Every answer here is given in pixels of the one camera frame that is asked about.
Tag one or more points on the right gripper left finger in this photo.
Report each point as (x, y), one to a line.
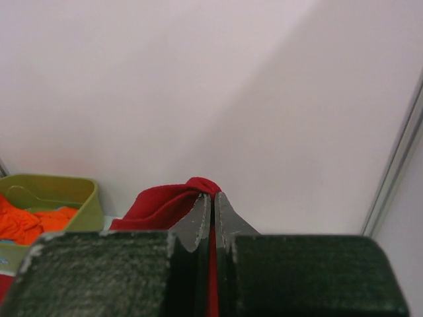
(117, 273)

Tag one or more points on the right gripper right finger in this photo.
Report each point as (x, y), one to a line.
(300, 274)

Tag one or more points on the dark red t shirt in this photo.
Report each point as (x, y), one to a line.
(160, 207)

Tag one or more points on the orange t shirt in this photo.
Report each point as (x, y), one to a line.
(33, 221)

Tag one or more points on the olive green plastic bin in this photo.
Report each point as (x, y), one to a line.
(33, 204)

